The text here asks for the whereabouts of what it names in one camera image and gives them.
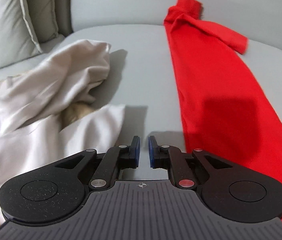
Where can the white garment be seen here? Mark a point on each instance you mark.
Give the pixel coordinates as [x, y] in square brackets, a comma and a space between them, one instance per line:
[31, 92]

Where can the red pants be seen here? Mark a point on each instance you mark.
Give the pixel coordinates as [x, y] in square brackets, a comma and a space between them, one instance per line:
[218, 85]

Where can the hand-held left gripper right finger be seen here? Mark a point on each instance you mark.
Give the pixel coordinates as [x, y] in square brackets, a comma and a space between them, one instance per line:
[152, 152]

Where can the large light grey cushion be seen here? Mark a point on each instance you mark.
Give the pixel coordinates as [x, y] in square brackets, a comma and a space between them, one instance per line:
[1, 17]

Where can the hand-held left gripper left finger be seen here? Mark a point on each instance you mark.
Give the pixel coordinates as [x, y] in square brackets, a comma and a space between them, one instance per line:
[135, 152]

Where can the grey sofa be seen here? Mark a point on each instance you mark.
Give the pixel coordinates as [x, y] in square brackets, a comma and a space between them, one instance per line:
[136, 67]

